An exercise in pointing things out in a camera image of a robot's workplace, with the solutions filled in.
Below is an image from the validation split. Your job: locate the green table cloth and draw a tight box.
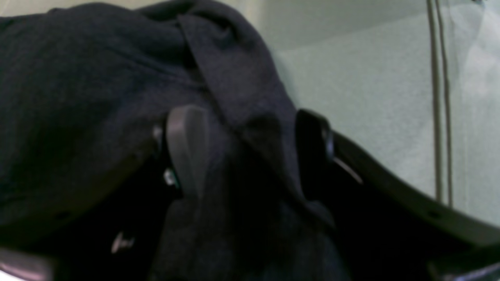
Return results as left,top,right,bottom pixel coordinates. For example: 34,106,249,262
227,0,499,225

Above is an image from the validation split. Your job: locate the black t-shirt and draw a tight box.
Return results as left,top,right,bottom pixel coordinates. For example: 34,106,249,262
1,0,350,281

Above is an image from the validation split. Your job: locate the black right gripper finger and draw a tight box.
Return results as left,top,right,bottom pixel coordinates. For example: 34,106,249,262
295,109,500,281

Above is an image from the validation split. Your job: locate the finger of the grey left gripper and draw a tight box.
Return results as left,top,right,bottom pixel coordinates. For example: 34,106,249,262
1,105,209,281

